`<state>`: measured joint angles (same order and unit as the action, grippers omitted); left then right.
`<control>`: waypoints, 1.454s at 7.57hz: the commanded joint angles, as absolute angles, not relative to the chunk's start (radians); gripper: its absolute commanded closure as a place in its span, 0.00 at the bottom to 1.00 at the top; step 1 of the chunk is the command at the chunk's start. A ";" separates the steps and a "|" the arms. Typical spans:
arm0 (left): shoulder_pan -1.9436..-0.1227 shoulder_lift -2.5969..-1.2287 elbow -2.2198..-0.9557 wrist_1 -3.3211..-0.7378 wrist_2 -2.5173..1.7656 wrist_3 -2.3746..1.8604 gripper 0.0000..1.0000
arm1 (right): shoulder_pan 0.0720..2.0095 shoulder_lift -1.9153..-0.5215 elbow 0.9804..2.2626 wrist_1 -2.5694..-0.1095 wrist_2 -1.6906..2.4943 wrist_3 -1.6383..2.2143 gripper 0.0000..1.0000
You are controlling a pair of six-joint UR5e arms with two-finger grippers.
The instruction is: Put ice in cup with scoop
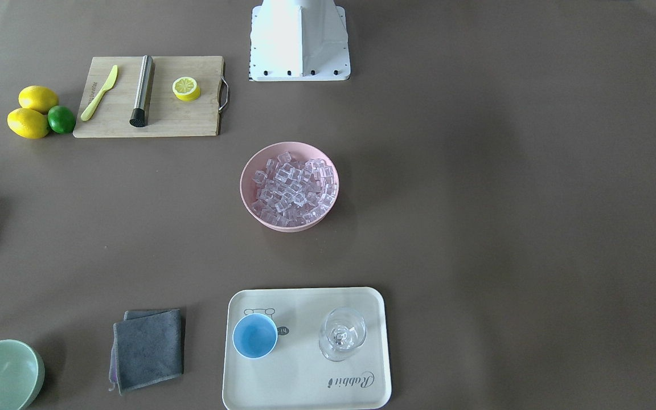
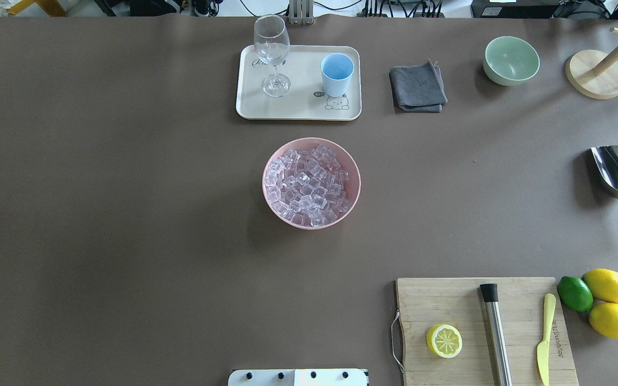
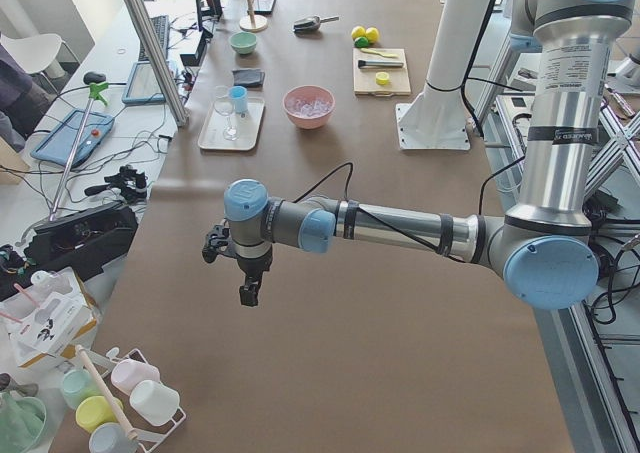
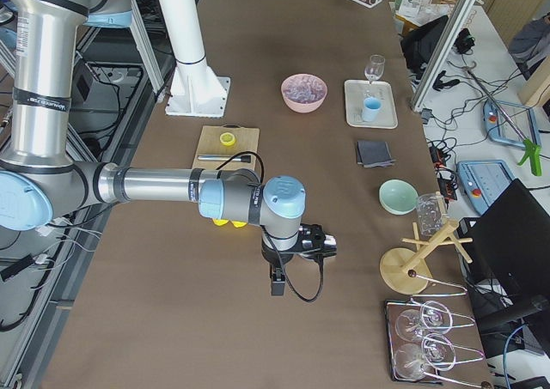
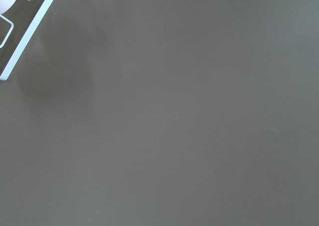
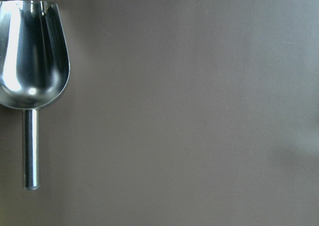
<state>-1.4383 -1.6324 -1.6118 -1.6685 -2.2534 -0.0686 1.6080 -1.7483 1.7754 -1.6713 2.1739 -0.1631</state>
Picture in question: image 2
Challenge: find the pile of clear ice cubes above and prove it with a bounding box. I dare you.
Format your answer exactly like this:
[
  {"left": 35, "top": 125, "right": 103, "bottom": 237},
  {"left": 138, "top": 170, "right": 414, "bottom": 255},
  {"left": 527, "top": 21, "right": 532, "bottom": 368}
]
[{"left": 265, "top": 145, "right": 352, "bottom": 227}]

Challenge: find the light blue cup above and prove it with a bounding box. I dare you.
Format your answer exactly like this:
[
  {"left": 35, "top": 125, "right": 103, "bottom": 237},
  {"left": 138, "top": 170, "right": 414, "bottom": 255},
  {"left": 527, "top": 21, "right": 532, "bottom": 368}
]
[{"left": 321, "top": 53, "right": 354, "bottom": 97}]

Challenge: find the pink bowl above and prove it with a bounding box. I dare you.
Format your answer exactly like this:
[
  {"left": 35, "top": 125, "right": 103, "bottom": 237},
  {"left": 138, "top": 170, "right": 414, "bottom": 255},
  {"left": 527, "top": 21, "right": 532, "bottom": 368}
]
[{"left": 262, "top": 137, "right": 362, "bottom": 231}]

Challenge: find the cream serving tray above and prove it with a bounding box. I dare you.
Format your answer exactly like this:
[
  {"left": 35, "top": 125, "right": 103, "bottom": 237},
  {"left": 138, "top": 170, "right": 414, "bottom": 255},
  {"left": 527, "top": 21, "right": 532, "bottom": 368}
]
[{"left": 236, "top": 46, "right": 362, "bottom": 121}]

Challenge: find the grey folded cloth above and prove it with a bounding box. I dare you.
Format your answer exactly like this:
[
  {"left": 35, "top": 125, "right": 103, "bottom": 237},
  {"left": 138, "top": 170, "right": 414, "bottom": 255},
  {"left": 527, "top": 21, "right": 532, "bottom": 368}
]
[{"left": 388, "top": 60, "right": 448, "bottom": 113}]

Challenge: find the clear wine glass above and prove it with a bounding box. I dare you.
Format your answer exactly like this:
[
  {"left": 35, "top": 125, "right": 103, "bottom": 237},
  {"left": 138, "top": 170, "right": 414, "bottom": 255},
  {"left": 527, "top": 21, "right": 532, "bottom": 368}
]
[{"left": 254, "top": 14, "right": 291, "bottom": 98}]

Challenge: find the bamboo cutting board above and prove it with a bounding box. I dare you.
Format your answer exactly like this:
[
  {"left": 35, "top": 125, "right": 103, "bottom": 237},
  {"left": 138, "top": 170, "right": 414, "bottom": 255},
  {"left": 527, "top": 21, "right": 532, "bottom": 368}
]
[{"left": 395, "top": 278, "right": 557, "bottom": 385}]

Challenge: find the half lemon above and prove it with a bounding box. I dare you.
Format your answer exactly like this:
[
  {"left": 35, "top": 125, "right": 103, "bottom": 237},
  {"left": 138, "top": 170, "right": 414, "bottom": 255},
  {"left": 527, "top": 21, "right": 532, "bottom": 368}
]
[{"left": 426, "top": 323, "right": 463, "bottom": 359}]

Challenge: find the green ceramic bowl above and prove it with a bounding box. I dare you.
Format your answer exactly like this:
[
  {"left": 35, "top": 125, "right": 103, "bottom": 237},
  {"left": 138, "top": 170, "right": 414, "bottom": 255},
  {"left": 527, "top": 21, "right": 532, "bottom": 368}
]
[{"left": 483, "top": 36, "right": 540, "bottom": 86}]

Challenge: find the steel muddler black tip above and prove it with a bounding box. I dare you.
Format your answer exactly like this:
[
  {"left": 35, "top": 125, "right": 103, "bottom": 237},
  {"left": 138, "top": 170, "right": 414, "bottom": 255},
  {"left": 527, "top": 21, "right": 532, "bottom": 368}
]
[{"left": 479, "top": 283, "right": 513, "bottom": 385}]

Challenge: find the yellow plastic knife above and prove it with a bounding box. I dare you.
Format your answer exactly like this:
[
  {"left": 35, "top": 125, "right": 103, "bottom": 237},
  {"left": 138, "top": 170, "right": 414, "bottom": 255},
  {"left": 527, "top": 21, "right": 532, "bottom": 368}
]
[{"left": 535, "top": 293, "right": 556, "bottom": 385}]

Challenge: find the green lime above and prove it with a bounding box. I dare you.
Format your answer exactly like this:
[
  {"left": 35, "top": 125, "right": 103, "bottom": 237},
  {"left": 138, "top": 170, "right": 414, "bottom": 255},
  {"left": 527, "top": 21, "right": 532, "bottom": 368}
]
[{"left": 557, "top": 276, "right": 594, "bottom": 313}]

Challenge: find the upper whole yellow lemon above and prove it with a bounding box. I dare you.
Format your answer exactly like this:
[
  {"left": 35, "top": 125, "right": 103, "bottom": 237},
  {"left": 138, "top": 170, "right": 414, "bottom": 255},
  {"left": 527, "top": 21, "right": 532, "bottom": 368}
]
[{"left": 582, "top": 268, "right": 618, "bottom": 303}]

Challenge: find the whole yellow lemon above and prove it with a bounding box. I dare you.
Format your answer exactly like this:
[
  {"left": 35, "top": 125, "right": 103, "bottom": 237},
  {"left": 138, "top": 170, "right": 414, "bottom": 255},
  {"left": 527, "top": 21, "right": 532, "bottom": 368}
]
[
  {"left": 588, "top": 302, "right": 618, "bottom": 339},
  {"left": 582, "top": 268, "right": 618, "bottom": 303}
]

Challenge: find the wooden mug tree stand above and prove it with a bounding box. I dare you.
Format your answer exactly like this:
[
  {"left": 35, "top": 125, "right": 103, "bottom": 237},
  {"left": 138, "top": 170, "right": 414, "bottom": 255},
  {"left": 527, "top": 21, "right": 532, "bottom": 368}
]
[{"left": 564, "top": 27, "right": 618, "bottom": 100}]

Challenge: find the lower whole yellow lemon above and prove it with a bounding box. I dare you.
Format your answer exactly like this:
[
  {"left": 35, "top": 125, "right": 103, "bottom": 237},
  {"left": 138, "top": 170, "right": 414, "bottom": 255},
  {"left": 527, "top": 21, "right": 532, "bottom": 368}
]
[{"left": 588, "top": 302, "right": 618, "bottom": 339}]

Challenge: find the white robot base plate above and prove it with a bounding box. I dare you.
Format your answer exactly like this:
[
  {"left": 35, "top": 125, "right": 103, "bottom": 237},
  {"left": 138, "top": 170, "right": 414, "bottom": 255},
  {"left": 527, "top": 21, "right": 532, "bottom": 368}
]
[{"left": 227, "top": 368, "right": 370, "bottom": 385}]

